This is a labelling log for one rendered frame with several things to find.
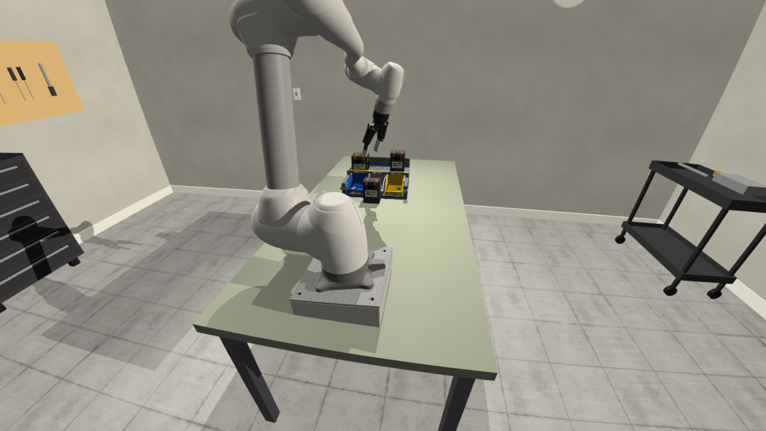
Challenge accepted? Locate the dark grey metal shelf rack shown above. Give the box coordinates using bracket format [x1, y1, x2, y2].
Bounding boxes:
[340, 157, 410, 200]

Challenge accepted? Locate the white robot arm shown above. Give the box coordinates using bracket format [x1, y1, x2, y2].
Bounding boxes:
[229, 0, 404, 293]

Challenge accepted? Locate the grey open bin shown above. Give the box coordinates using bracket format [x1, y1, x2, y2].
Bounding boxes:
[369, 174, 387, 195]

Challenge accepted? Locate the blue bin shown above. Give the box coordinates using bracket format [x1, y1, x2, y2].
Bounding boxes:
[347, 173, 369, 194]

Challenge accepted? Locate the black case with handle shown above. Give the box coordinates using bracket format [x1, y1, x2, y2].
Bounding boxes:
[390, 150, 405, 172]

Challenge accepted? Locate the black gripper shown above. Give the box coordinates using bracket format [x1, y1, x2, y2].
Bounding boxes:
[362, 110, 389, 156]

